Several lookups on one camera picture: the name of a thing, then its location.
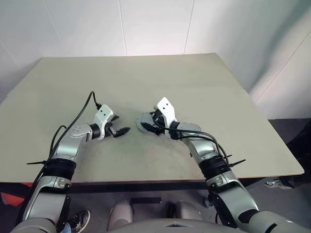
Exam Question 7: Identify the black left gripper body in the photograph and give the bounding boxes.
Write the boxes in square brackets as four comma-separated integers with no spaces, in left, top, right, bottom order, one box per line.
[104,116,117,140]

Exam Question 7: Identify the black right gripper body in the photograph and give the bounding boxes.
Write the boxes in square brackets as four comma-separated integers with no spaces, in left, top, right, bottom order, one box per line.
[151,109,169,135]

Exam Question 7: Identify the grey gear carrier disc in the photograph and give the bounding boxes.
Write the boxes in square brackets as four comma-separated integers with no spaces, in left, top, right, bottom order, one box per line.
[137,111,158,127]

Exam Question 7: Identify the rounded pinkish grey knee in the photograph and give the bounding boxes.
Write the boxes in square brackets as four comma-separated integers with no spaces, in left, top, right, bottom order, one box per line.
[107,200,135,229]
[174,200,203,221]

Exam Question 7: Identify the black caster wheel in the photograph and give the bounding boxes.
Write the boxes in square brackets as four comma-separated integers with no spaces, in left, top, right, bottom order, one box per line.
[203,196,215,209]

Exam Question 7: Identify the dark patterned sneaker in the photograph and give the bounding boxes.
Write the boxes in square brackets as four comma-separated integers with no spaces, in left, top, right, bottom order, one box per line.
[64,209,91,233]

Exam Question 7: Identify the grey robot torso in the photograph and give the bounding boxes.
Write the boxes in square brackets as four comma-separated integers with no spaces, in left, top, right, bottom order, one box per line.
[106,217,244,233]

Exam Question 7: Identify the orange object under table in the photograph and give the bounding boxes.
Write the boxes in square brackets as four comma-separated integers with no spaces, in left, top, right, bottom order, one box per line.
[0,191,25,207]

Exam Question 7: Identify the black and white shoe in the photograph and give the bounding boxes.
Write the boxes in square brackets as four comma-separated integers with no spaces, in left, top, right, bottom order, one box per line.
[264,178,293,190]

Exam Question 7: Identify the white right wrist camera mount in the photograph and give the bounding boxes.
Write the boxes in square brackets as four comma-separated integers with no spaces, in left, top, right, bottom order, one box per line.
[156,97,178,134]

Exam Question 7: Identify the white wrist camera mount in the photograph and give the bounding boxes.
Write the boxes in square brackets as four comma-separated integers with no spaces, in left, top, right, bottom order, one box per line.
[93,104,114,141]
[156,97,178,134]

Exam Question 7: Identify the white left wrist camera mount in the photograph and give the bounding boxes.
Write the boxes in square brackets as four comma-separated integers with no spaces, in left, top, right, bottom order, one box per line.
[93,104,114,141]

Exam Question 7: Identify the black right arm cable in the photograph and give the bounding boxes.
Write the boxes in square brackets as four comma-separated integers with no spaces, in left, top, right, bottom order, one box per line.
[152,116,234,168]

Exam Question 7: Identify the black table frame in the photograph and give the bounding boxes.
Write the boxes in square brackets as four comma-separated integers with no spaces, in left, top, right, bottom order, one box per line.
[0,179,243,210]

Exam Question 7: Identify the black flat bracket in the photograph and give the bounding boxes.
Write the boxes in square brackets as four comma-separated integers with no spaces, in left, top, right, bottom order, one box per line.
[130,197,163,205]

